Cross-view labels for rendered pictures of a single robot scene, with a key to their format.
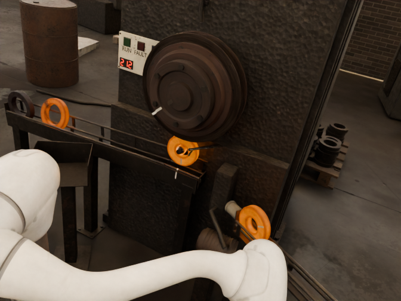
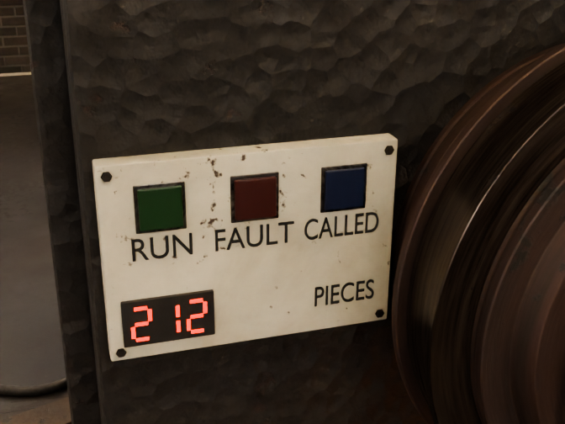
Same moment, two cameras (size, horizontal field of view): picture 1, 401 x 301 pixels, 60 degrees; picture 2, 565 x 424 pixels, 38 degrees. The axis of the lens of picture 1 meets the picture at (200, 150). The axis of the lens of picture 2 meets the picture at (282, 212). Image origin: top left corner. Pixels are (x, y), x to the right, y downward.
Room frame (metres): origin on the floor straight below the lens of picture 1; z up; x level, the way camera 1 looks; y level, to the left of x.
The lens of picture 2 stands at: (1.12, 0.74, 1.45)
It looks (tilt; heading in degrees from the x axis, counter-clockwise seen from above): 23 degrees down; 322
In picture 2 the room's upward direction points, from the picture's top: straight up
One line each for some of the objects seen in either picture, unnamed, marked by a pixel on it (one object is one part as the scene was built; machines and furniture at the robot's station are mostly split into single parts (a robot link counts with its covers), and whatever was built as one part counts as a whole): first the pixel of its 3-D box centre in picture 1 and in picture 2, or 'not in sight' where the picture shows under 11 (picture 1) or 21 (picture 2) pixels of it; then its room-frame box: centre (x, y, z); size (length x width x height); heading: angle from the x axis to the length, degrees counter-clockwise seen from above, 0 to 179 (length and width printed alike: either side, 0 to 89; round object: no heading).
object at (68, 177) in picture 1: (64, 211); not in sight; (1.35, 0.64, 0.36); 0.26 x 0.20 x 0.72; 104
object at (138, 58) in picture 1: (141, 56); (252, 246); (1.64, 0.36, 1.15); 0.26 x 0.02 x 0.18; 69
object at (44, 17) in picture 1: (51, 42); not in sight; (3.91, 1.91, 0.45); 0.59 x 0.59 x 0.89
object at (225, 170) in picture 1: (224, 189); not in sight; (1.35, -0.14, 0.68); 0.11 x 0.08 x 0.24; 159
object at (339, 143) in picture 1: (286, 129); not in sight; (3.18, -0.81, 0.22); 1.20 x 0.81 x 0.44; 67
